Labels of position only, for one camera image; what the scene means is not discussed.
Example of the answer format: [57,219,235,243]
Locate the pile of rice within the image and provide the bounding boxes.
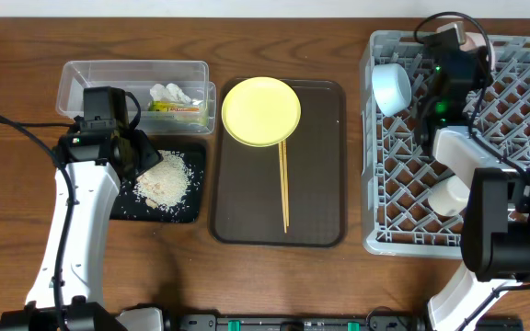
[133,150,194,213]

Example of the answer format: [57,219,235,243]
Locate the white bowl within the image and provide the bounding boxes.
[459,32,496,63]

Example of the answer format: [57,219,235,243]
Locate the green orange snack wrapper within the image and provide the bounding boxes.
[148,101,201,113]

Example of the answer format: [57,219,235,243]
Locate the white tissue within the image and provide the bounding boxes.
[149,83,202,106]

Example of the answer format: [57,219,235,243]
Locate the light blue bowl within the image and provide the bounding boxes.
[372,63,412,117]

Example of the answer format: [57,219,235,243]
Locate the yellow plate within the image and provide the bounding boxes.
[221,76,302,147]

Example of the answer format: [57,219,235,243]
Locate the white cup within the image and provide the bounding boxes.
[428,176,469,217]

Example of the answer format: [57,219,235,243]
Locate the wooden chopstick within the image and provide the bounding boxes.
[278,142,285,231]
[282,140,290,233]

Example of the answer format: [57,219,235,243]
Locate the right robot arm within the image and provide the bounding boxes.
[413,22,530,330]

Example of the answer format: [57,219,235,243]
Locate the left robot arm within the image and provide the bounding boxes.
[0,86,163,330]

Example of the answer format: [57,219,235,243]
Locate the black waste tray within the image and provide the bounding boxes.
[110,136,206,223]

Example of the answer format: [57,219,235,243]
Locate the grey dishwasher rack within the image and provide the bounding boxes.
[359,30,530,259]

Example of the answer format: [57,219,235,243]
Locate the clear plastic bin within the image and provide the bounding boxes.
[56,60,216,135]

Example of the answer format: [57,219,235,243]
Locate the dark brown serving tray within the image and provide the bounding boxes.
[209,79,347,247]

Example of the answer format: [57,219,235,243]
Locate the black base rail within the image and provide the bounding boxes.
[167,314,524,331]

